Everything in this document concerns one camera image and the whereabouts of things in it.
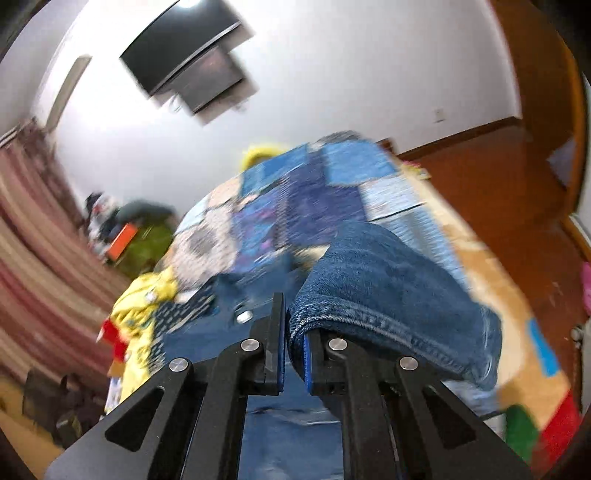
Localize yellow cartoon blanket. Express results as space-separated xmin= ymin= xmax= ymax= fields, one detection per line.
xmin=104 ymin=272 xmax=181 ymax=416

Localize dark green pillow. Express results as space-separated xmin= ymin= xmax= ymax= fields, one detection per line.
xmin=117 ymin=199 xmax=176 ymax=222

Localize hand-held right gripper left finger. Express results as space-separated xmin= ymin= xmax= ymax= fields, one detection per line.
xmin=44 ymin=292 xmax=287 ymax=480

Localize striped curtain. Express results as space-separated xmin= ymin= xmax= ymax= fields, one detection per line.
xmin=0 ymin=117 xmax=134 ymax=384

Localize yellow plush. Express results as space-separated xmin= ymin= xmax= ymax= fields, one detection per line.
xmin=242 ymin=144 xmax=282 ymax=169

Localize pile of clothes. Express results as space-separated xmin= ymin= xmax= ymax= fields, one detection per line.
xmin=83 ymin=191 xmax=123 ymax=254

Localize black wall television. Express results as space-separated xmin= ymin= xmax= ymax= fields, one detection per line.
xmin=119 ymin=0 xmax=245 ymax=97

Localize green patterned bag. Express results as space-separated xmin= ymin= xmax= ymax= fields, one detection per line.
xmin=117 ymin=222 xmax=176 ymax=278

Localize orange box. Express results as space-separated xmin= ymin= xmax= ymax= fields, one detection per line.
xmin=106 ymin=223 xmax=138 ymax=261

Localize small wall monitor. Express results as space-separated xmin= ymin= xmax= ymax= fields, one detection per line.
xmin=178 ymin=48 xmax=257 ymax=125

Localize blue jeans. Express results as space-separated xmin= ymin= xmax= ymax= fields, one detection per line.
xmin=161 ymin=220 xmax=504 ymax=480

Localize black bag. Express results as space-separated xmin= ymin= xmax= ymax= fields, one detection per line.
xmin=23 ymin=369 xmax=107 ymax=446

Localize wooden door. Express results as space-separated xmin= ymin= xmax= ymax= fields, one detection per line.
xmin=490 ymin=0 xmax=587 ymax=213

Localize red cloth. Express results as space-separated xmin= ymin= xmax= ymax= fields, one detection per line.
xmin=102 ymin=318 xmax=127 ymax=361

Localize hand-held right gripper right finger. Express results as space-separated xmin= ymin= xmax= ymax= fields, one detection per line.
xmin=302 ymin=330 xmax=536 ymax=480

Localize white air conditioner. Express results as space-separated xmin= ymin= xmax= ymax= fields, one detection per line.
xmin=46 ymin=54 xmax=93 ymax=130

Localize patchwork bed sheet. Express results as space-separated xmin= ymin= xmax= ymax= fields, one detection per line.
xmin=168 ymin=131 xmax=583 ymax=464

